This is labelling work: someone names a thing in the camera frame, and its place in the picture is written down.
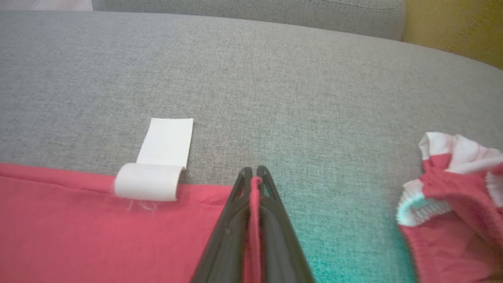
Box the grey sofa back cushion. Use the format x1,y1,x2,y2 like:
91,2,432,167
91,0,406,42

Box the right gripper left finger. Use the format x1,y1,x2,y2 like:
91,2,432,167
190,167,253,283

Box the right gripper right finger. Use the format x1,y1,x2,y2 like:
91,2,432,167
257,165,316,283

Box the yellow upholstered cushion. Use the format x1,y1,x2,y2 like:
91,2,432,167
402,0,503,70

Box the grey sofa seat cushion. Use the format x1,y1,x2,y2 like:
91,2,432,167
0,11,503,283

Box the red shirt with white trim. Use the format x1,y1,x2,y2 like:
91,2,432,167
0,117,262,283

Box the red shorts with white trim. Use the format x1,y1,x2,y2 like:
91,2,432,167
396,132,503,283

